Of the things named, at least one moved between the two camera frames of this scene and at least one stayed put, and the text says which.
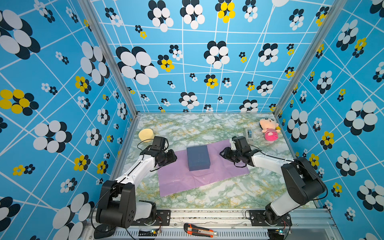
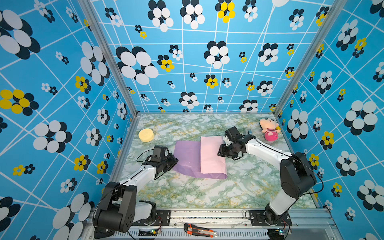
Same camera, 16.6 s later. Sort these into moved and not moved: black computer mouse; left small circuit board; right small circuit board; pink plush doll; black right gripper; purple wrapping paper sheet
Moved: purple wrapping paper sheet; black right gripper
Not moved: pink plush doll; right small circuit board; black computer mouse; left small circuit board
